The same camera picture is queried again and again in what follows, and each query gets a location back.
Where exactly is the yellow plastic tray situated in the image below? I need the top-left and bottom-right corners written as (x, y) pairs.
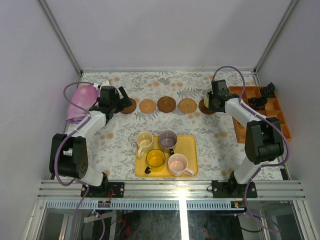
top-left (135, 135), bottom-right (198, 178)

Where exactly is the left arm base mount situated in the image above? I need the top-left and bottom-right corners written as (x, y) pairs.
top-left (85, 174), bottom-right (125, 199)

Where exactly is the aluminium front rail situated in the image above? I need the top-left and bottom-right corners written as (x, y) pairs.
top-left (37, 179), bottom-right (307, 201)

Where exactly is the light green mug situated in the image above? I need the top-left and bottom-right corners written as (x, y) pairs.
top-left (203, 88), bottom-right (212, 109)

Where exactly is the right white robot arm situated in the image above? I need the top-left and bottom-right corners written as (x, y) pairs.
top-left (208, 80), bottom-right (284, 198)

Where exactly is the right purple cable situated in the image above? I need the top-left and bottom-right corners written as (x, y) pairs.
top-left (211, 65), bottom-right (292, 233)

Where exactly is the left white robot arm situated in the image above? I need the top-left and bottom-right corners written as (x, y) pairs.
top-left (49, 82), bottom-right (133, 198)

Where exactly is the purple mug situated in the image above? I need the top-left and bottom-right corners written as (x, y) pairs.
top-left (158, 130), bottom-right (178, 153)

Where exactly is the cream yellow mug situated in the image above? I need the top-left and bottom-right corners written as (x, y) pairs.
top-left (136, 131), bottom-right (154, 158)

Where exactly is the pink mug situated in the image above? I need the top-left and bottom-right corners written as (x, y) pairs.
top-left (168, 153), bottom-right (195, 177)

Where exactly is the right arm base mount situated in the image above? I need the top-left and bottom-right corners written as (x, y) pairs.
top-left (211, 172), bottom-right (247, 199)

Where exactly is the yellow glass mug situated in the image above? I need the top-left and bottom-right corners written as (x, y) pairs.
top-left (144, 149), bottom-right (166, 175)

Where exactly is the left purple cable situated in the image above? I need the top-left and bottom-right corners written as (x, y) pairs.
top-left (53, 81), bottom-right (106, 240)

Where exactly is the woven rattan coaster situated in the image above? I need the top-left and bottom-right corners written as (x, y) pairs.
top-left (178, 98), bottom-right (197, 114)
top-left (139, 98), bottom-right (157, 114)

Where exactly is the dark brown wooden coaster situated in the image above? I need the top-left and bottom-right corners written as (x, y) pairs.
top-left (121, 98), bottom-right (137, 114)

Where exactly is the dark fabric flower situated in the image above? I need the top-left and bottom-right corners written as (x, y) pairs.
top-left (260, 82), bottom-right (276, 99)
top-left (248, 97), bottom-right (268, 111)

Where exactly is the orange compartment organizer box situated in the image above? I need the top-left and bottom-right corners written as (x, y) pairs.
top-left (228, 85), bottom-right (293, 145)

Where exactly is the pink folded cloth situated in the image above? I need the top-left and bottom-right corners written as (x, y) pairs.
top-left (66, 83), bottom-right (100, 124)

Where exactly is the purple cable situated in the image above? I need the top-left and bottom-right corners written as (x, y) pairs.
top-left (211, 65), bottom-right (292, 233)
top-left (53, 81), bottom-right (106, 240)

